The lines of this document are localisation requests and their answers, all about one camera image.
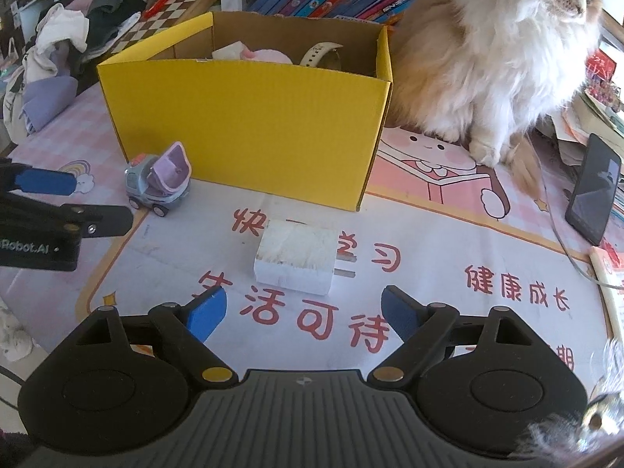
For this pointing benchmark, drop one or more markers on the white wristwatch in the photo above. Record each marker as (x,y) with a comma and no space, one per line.
(314,53)

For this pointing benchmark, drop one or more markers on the black smartphone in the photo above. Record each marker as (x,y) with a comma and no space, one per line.
(592,190)

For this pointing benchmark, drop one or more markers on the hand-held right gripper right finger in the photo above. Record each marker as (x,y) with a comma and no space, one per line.
(402,309)

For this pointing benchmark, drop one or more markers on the fluffy grey charm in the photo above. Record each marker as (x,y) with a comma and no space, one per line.
(560,436)

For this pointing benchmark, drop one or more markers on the white crumpled cloth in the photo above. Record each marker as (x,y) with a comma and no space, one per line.
(14,331)

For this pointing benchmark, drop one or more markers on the pile of clothes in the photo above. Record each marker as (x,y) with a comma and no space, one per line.
(58,34)

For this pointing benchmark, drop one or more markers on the yellow cardboard box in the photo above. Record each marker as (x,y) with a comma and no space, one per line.
(243,126)

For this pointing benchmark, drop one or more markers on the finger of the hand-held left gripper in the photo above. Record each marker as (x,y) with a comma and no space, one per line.
(107,219)
(48,183)

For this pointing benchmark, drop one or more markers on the red printed box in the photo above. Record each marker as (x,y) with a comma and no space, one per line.
(597,63)

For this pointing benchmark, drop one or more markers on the stack of books and papers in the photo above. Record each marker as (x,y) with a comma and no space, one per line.
(594,126)

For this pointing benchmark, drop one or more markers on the purple toy truck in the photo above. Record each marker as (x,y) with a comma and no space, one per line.
(165,175)

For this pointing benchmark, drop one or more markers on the small white charger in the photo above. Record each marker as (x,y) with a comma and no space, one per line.
(229,51)

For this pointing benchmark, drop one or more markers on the white printed booklet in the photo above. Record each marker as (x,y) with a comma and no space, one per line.
(612,268)

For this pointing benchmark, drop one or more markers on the pink plush toy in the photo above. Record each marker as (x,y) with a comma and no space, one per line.
(270,56)

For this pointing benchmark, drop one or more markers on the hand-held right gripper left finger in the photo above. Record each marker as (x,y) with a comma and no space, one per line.
(207,314)

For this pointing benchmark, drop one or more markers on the fluffy orange white cat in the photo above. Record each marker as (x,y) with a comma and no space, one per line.
(487,68)

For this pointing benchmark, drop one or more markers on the large white charger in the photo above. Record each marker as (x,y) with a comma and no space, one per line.
(292,263)

